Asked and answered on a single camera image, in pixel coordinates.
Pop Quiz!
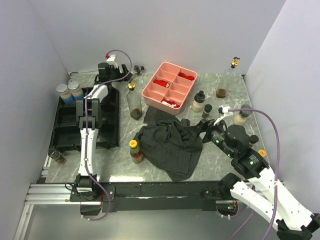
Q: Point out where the aluminium frame rail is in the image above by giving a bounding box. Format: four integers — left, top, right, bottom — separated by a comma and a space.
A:
13, 157, 76, 240

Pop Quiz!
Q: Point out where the pink divided storage box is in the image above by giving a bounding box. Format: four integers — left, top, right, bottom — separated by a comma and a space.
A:
141, 62, 198, 116

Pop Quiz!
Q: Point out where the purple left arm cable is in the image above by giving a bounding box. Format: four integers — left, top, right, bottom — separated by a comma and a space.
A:
81, 49, 133, 222

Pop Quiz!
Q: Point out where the dark lid beige powder jar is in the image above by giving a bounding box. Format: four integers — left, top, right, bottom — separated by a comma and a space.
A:
233, 104, 253, 126

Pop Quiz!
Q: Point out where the dark striped cloth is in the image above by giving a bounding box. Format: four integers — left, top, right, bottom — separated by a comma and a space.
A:
133, 106, 203, 182

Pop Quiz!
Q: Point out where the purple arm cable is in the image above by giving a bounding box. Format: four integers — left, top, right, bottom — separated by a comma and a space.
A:
81, 49, 133, 222
228, 107, 280, 240

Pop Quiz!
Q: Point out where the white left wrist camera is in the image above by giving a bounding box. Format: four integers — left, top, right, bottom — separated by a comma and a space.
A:
105, 53, 119, 69

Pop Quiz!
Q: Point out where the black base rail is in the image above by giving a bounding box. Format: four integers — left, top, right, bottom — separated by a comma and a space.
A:
64, 181, 233, 215

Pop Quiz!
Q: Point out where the black cap brown powder bottle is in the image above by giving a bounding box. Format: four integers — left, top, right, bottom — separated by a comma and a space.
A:
131, 65, 145, 76

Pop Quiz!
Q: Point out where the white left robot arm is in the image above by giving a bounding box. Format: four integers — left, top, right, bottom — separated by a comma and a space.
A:
74, 60, 132, 201

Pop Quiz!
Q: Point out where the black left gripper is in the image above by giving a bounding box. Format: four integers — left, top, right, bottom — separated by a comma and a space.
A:
108, 64, 133, 82

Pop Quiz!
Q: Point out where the black cap jar right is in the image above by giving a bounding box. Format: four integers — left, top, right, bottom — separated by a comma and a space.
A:
249, 134, 260, 147

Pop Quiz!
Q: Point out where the small black cap spice jar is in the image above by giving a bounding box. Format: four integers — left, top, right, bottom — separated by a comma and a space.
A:
201, 104, 213, 119

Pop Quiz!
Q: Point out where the blue label spice jar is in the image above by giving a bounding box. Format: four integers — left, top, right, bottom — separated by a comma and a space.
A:
56, 83, 75, 104
67, 81, 85, 100

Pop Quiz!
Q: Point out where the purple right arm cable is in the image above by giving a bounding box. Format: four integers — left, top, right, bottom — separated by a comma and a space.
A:
228, 107, 280, 240

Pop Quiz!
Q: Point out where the dark spice jar front left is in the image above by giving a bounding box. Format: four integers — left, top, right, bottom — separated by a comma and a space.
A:
47, 148, 66, 164

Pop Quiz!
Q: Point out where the black divided organizer tray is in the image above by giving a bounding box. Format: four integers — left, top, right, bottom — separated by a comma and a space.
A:
49, 86, 120, 152

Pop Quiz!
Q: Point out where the red item middle compartment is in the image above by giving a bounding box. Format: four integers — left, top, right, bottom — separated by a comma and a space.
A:
153, 79, 170, 88

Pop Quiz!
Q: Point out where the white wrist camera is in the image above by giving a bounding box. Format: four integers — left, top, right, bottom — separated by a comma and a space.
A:
213, 105, 233, 126
105, 53, 119, 69

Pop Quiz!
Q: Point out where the black cap white powder bottle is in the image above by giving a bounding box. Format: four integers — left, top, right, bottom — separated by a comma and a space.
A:
191, 90, 206, 112

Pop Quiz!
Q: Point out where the red item back compartment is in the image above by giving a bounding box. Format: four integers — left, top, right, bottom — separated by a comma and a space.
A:
178, 72, 195, 81

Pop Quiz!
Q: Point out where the red yellow cap sauce bottle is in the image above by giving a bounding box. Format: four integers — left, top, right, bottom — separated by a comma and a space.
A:
129, 139, 144, 164

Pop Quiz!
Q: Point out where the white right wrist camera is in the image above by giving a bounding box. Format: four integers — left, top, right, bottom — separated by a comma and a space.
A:
213, 105, 233, 126

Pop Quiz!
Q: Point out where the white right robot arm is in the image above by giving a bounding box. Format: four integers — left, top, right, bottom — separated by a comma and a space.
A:
192, 120, 320, 240

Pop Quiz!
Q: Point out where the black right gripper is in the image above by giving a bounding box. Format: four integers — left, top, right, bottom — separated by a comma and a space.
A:
182, 115, 235, 157

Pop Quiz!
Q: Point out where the tall gold spout sauce bottle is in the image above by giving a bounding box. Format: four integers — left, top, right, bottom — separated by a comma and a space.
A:
216, 56, 241, 99

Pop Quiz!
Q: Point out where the tall gold spout oil bottle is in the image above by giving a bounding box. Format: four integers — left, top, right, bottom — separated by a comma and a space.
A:
126, 81, 143, 120

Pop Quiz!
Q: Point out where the red label sauce bottle right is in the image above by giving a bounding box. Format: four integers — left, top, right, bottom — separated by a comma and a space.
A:
258, 149, 267, 158

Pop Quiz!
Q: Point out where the red white item front compartment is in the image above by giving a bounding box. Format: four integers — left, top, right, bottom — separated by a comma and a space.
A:
161, 99, 180, 109

